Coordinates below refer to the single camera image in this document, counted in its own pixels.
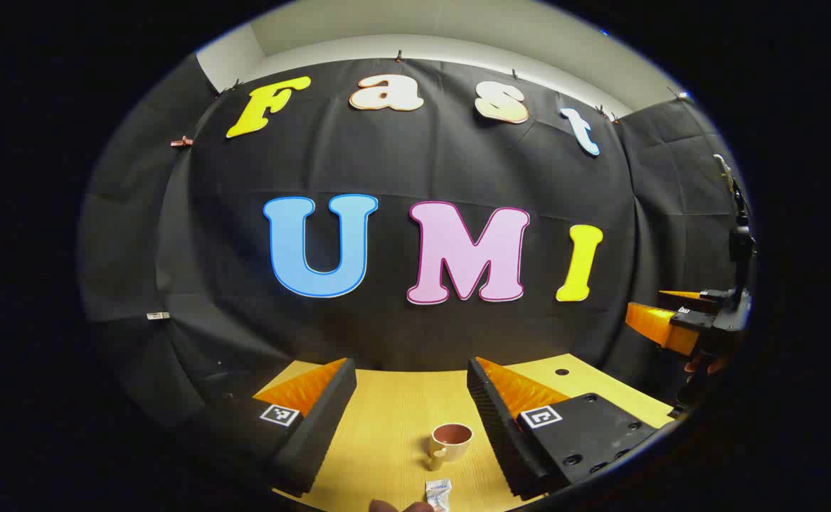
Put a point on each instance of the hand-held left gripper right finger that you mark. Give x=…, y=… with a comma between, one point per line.
x=494, y=419

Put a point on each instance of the copper cloth clip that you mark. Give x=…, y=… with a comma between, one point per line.
x=182, y=141

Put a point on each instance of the wooden desktop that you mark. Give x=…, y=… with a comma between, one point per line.
x=387, y=427

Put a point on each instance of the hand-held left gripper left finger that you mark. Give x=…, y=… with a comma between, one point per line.
x=326, y=427

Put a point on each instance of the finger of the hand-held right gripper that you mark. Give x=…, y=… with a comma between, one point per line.
x=661, y=327
x=682, y=294

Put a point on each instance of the black backdrop cloth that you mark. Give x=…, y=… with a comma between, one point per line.
x=387, y=156

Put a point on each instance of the beige cup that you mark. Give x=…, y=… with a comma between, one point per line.
x=452, y=444

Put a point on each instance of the silver cloth clip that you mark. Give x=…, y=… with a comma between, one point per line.
x=158, y=316

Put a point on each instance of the white toothpaste tube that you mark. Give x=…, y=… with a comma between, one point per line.
x=438, y=494

